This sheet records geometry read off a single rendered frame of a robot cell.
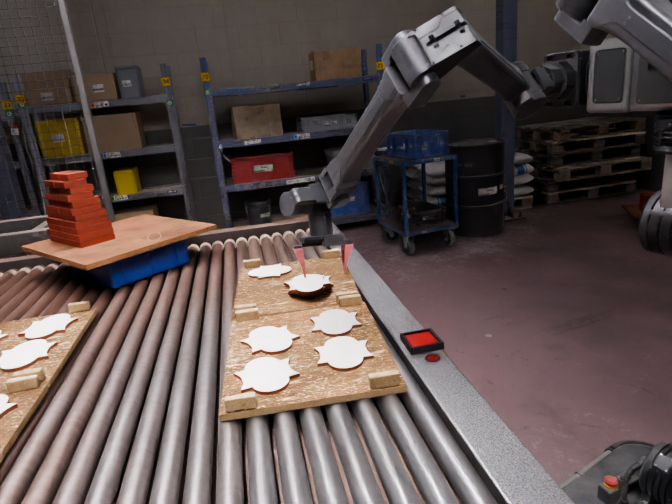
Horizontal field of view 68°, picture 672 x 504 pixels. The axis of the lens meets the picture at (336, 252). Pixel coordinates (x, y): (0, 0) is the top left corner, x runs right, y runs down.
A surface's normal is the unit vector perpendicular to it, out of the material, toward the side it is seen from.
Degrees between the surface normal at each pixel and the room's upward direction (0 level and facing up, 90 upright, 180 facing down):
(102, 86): 90
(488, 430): 0
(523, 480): 0
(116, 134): 90
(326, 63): 89
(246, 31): 90
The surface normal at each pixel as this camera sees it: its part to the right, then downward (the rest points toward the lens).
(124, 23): 0.21, 0.28
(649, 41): -0.87, 0.18
